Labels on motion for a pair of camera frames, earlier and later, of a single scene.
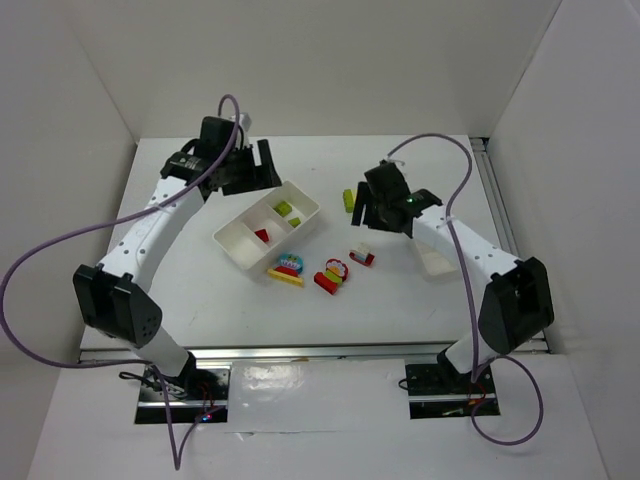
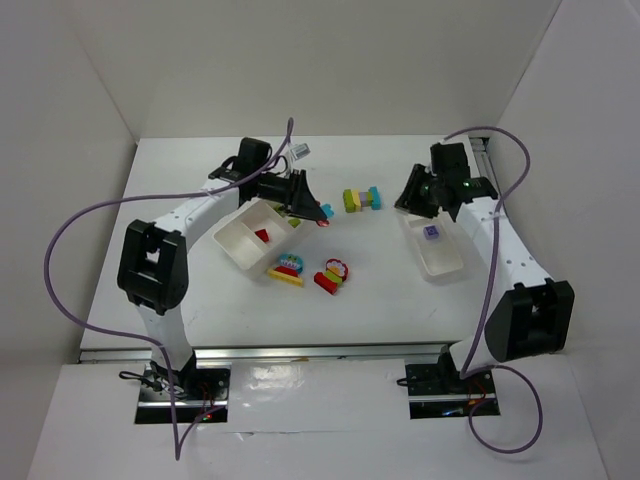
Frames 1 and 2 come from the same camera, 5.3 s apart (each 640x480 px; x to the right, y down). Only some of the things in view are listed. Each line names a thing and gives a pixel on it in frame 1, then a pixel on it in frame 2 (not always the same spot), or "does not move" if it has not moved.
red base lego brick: x=325 y=283 does not move
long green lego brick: x=349 y=200 does not move
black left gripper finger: x=244 y=175 → x=305 y=205
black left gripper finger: x=273 y=178 → x=303 y=200
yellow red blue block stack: x=288 y=278 does not move
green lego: x=333 y=276 does not move
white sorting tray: x=262 y=232 does not move
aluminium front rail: x=416 y=353 does not move
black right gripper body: x=373 y=203 → x=413 y=188
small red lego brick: x=262 y=233 does not move
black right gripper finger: x=361 y=202 → x=417 y=194
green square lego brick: x=283 y=208 does not move
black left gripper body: x=245 y=167 → x=295 y=188
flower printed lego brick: x=338 y=267 does not move
